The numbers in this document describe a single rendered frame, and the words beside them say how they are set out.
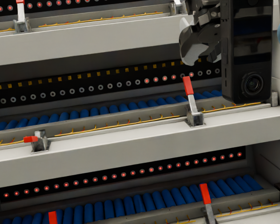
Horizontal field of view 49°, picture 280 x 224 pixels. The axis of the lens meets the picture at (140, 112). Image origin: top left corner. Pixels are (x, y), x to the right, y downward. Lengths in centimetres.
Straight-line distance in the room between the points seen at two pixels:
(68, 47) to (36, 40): 5
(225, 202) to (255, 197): 6
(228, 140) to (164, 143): 11
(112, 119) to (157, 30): 18
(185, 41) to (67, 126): 29
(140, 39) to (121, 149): 19
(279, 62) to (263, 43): 31
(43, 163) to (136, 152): 15
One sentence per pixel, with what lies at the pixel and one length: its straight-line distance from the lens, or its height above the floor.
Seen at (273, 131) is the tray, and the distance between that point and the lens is 60.
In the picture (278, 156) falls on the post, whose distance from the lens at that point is 70.
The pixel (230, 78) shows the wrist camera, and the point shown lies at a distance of 33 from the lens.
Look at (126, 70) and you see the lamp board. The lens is 68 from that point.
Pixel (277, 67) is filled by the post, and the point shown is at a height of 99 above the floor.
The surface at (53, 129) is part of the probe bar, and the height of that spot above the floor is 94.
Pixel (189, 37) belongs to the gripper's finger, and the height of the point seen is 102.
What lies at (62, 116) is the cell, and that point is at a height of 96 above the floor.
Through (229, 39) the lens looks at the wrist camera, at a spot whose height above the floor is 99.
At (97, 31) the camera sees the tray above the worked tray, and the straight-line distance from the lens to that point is 53.
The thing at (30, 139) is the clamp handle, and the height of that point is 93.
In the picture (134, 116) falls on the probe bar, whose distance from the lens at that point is 58.
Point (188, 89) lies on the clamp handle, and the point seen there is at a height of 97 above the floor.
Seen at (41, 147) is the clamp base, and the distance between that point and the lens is 54.
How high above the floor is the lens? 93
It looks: 1 degrees up
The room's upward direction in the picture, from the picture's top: 9 degrees counter-clockwise
